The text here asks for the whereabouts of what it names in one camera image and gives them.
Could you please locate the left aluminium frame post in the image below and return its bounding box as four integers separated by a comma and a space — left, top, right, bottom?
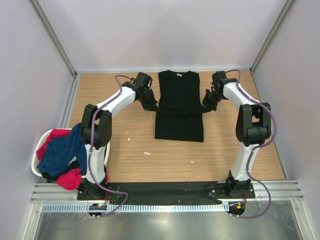
29, 0, 77, 79

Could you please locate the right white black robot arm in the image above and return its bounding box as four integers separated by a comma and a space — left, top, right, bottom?
200, 71, 272, 200

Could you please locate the black t shirt blue logo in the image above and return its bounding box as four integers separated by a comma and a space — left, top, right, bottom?
154, 70, 204, 143

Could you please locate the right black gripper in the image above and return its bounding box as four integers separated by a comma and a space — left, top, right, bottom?
198, 89, 225, 115

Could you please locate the slotted cable duct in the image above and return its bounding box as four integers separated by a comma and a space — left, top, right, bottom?
41, 202, 229, 213

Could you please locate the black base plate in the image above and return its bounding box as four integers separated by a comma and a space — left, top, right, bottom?
76, 181, 256, 205

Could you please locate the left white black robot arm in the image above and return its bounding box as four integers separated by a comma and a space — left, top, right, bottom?
77, 72, 158, 200

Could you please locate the white laundry basket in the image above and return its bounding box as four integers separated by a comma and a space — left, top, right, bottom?
31, 128, 110, 177

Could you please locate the pink t shirt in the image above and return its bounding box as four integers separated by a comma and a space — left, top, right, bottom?
36, 128, 110, 191

